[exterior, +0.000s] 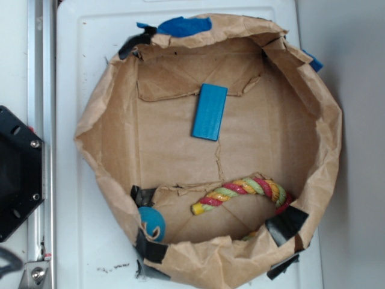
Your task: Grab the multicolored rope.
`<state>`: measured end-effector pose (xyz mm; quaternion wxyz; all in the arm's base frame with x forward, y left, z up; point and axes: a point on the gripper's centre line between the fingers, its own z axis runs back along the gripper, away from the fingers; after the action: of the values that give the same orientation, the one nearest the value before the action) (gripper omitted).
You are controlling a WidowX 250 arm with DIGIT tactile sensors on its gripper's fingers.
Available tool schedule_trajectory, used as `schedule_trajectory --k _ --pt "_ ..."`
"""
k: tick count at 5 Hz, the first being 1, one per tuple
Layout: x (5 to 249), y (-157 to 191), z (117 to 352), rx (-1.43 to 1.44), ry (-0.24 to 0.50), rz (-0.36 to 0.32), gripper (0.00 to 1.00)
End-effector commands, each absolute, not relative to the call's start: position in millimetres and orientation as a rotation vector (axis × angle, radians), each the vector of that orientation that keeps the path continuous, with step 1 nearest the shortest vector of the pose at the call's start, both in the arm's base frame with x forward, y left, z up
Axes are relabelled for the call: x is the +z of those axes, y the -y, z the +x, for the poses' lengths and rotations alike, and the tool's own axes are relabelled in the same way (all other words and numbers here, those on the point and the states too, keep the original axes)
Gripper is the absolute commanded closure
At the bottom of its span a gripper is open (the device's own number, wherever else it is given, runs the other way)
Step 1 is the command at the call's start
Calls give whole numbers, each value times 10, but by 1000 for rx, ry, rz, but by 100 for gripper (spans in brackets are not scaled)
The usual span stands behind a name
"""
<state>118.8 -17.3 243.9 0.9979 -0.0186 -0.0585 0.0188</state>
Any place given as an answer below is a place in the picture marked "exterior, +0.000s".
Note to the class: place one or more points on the blue tape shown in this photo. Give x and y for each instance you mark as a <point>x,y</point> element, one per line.
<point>180,26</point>
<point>315,63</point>

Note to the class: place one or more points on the blue wooden block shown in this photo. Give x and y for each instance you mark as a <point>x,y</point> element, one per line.
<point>209,113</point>

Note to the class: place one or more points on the blue ball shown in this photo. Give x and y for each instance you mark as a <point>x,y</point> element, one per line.
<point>153,223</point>

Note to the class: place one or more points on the black tape inner right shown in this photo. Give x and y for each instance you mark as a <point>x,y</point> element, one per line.
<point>286,225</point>

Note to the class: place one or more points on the aluminium frame rail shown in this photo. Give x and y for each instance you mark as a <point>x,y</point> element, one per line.
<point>41,85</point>

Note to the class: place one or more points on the black tape bottom left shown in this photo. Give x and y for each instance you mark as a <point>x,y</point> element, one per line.
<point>150,251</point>

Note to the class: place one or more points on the black tape bottom right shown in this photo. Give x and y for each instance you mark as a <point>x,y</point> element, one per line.
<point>281,267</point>

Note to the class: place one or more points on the blue tape right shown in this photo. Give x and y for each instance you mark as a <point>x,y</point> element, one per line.
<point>315,63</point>

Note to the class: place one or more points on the metal corner bracket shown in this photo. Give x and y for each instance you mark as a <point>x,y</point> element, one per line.
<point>34,275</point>

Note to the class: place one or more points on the blue tape top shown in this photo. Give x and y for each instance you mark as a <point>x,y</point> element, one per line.
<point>180,26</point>

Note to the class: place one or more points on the black tape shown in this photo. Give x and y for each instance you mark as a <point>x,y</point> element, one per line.
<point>150,251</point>
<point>142,196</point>
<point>281,267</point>
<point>286,225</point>
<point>143,38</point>

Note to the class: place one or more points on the black tape inner left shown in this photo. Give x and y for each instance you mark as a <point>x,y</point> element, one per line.
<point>142,196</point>

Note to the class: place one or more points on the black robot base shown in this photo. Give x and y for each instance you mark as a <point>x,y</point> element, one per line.
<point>21,172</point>

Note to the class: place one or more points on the black tape top left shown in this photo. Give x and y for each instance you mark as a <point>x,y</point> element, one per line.
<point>143,38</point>

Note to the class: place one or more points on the brown paper bag bin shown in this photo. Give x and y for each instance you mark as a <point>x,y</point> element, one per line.
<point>278,146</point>

